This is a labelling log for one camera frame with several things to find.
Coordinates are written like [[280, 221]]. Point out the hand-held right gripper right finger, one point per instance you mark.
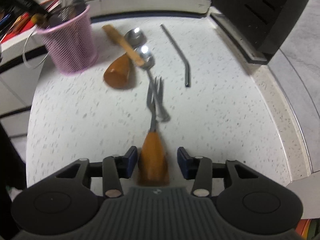
[[182, 164]]

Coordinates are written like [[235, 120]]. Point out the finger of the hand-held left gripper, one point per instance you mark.
[[47, 21]]

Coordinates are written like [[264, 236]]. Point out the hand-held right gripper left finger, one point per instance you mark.
[[131, 163]]

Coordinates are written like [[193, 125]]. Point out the pink mesh cup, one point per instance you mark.
[[72, 45]]

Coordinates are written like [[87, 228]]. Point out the all metal spoon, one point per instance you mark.
[[146, 56]]

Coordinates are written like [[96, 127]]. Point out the red plastic tray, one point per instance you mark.
[[17, 28]]

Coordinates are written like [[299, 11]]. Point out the flat wooden spatula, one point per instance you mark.
[[122, 43]]

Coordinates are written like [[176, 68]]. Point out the bent metal straw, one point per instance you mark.
[[180, 55]]

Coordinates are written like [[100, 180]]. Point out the black slotted knife block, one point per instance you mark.
[[257, 15]]

